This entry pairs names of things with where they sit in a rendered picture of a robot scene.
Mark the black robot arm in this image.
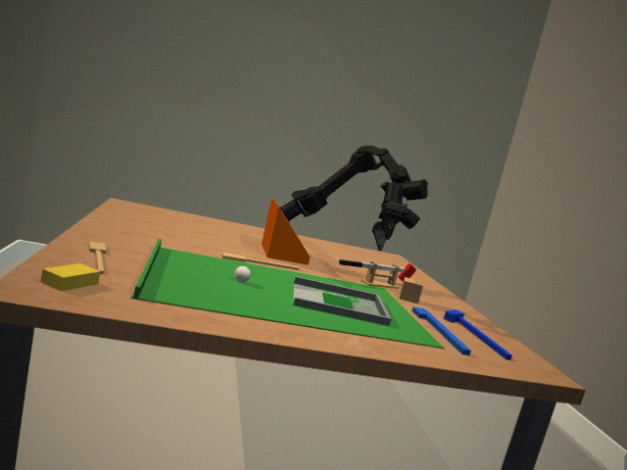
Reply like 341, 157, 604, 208
280, 145, 428, 229

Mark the green putting mat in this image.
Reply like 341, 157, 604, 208
131, 248, 443, 349

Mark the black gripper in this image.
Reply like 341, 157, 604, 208
372, 196, 407, 251

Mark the yellow rectangular block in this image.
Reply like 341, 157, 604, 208
40, 263, 100, 291

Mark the white golf ball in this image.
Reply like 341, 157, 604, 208
234, 266, 251, 282

